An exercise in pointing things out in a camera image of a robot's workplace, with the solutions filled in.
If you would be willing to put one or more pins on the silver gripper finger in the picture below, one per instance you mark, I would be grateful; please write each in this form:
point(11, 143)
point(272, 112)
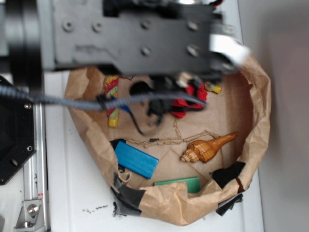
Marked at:
point(230, 48)

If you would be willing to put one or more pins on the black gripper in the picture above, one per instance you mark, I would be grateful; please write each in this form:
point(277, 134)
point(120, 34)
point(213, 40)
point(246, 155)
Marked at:
point(154, 37)

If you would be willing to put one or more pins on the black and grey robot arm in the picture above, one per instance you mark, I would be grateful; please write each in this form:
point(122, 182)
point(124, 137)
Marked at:
point(27, 47)

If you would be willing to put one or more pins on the brown spiral seashell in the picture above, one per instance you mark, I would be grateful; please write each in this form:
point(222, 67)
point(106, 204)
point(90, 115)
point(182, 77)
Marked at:
point(205, 151)

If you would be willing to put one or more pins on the brown paper lined bin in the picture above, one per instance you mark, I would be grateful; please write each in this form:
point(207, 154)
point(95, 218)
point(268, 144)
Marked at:
point(244, 105)

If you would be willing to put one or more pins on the blue rectangular block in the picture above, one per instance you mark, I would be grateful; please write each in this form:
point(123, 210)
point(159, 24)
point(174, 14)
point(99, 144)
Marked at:
point(135, 160)

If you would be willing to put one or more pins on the green rectangular block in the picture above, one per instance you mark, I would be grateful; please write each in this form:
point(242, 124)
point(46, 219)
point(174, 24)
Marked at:
point(192, 183)

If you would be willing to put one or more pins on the black octagonal mount plate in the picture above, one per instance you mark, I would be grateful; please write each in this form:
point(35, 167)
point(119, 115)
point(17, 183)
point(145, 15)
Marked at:
point(17, 142)

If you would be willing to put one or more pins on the aluminum extrusion rail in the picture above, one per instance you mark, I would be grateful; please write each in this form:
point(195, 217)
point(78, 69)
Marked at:
point(35, 174)

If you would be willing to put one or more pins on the metal corner bracket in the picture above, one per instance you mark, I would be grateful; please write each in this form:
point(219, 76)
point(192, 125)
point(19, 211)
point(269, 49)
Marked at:
point(30, 213)

